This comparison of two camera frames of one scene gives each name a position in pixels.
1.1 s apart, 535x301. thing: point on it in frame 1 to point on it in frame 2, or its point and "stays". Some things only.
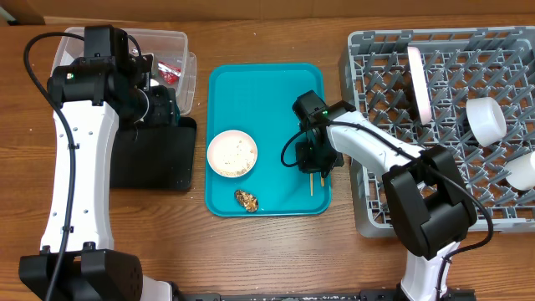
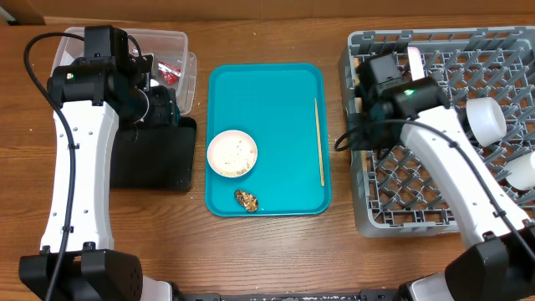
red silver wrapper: [170, 73] stays
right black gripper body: [314, 159] to [367, 133]
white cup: [522, 168] stays
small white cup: [486, 119] stays
